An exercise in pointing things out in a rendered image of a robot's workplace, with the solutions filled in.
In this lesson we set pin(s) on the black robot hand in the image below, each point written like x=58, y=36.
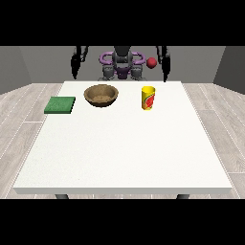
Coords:
x=165, y=62
x=75, y=63

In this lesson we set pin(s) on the small red ball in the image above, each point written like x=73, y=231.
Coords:
x=151, y=62

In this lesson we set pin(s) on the yellow cup with melon print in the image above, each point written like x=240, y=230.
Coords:
x=148, y=99

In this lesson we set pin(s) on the brown wooden bowl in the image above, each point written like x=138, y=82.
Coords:
x=101, y=95

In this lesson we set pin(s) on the green square pad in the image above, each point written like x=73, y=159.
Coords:
x=60, y=105

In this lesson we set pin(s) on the grey robot trunk purple rings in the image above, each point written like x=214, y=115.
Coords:
x=122, y=65

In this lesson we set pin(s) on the dark table leg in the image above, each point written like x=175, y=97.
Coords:
x=182, y=196
x=62, y=196

